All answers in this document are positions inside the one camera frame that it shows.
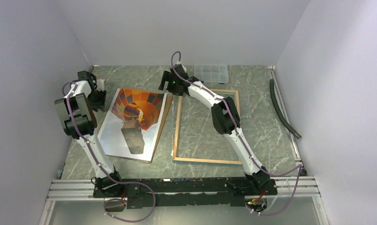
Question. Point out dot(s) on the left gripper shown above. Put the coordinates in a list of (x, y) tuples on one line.
[(101, 103)]

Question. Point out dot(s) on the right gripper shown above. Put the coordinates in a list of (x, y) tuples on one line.
[(168, 77)]

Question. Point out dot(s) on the brown backing board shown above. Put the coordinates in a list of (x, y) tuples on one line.
[(163, 118)]

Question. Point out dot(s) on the hot air balloon photo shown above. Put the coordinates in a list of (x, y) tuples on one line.
[(132, 121)]

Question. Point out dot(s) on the blue picture frame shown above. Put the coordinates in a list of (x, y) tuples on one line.
[(174, 153)]

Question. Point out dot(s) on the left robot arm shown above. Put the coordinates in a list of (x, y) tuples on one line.
[(76, 113)]

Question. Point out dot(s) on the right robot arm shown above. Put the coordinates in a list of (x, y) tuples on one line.
[(225, 118)]

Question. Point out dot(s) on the clear plastic organizer box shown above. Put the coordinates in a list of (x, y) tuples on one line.
[(212, 73)]

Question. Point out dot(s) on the black base bar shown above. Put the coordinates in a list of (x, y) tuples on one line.
[(141, 193)]

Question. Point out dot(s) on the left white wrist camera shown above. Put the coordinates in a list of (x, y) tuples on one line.
[(100, 84)]

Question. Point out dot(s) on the aluminium rail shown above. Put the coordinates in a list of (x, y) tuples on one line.
[(81, 190)]

